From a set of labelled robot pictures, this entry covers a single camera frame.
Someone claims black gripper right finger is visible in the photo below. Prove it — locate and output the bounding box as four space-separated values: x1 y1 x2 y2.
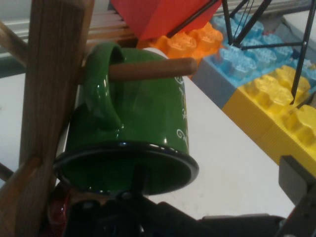
276 155 316 237

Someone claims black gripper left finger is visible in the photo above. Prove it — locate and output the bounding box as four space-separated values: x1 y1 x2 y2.
63 164 218 237

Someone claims green enamel mug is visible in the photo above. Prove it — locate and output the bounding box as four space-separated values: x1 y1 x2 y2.
53 41 200 196

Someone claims large yellow toy block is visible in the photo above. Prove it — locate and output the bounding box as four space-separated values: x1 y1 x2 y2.
222 64 316 178

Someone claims red enamel mug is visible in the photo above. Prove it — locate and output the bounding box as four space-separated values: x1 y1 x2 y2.
48 184 72 237

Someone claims large light blue toy block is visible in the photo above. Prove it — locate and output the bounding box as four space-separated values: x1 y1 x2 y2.
204 12 316 88

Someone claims black tripod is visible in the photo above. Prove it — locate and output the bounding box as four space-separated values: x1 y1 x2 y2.
166 0 316 106

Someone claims brown wooden mug tree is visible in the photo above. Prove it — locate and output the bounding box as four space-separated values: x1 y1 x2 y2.
0 0 198 237

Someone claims large orange toy block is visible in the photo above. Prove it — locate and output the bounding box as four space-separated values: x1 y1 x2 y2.
137 22 224 79

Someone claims large red toy block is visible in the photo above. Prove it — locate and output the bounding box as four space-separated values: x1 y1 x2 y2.
110 0 223 41

